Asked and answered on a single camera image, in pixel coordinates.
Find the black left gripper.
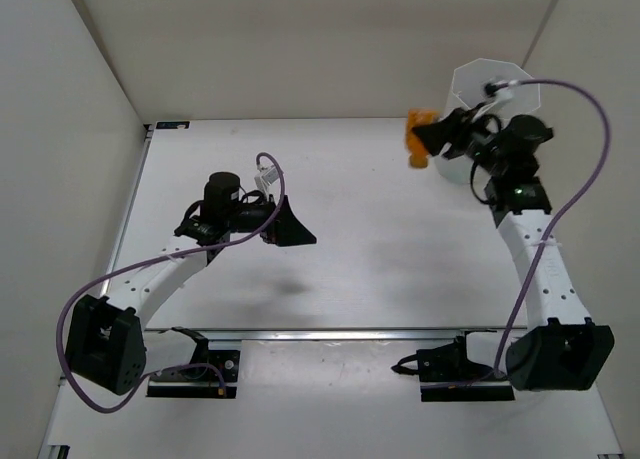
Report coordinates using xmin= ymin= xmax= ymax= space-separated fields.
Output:
xmin=224 ymin=193 xmax=316 ymax=247

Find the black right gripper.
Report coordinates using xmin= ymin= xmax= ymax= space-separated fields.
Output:
xmin=415 ymin=104 xmax=509 ymax=177

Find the orange sea-buckthorn juice bottle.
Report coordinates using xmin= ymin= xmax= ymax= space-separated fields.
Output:
xmin=404 ymin=108 xmax=440 ymax=169

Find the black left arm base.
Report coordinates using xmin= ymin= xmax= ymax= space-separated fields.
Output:
xmin=146 ymin=327 xmax=241 ymax=399

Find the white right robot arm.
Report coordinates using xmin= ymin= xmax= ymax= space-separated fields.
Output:
xmin=405 ymin=108 xmax=615 ymax=391

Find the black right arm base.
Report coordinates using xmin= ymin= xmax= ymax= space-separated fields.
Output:
xmin=391 ymin=332 xmax=515 ymax=403

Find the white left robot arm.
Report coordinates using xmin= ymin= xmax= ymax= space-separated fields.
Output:
xmin=62 ymin=166 xmax=317 ymax=395

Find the white translucent bin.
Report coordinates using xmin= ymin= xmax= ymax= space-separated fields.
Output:
xmin=432 ymin=58 xmax=542 ymax=186

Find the dark label sticker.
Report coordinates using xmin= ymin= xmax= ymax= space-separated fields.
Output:
xmin=155 ymin=121 xmax=190 ymax=130

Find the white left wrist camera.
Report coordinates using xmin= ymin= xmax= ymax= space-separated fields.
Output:
xmin=254 ymin=165 xmax=280 ymax=194

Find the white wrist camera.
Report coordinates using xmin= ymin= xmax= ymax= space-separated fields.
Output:
xmin=254 ymin=165 xmax=280 ymax=194
xmin=474 ymin=79 xmax=520 ymax=119

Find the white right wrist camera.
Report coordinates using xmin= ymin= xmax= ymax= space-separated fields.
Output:
xmin=474 ymin=79 xmax=520 ymax=119

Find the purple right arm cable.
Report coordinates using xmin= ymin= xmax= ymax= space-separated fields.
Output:
xmin=421 ymin=78 xmax=613 ymax=391

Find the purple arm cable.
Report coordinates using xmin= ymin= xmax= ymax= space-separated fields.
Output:
xmin=55 ymin=151 xmax=287 ymax=413
xmin=421 ymin=78 xmax=613 ymax=391

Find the aluminium table edge rail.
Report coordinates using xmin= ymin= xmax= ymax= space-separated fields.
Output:
xmin=144 ymin=326 xmax=526 ymax=345

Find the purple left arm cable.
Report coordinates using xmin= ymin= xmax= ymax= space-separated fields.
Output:
xmin=55 ymin=151 xmax=287 ymax=413

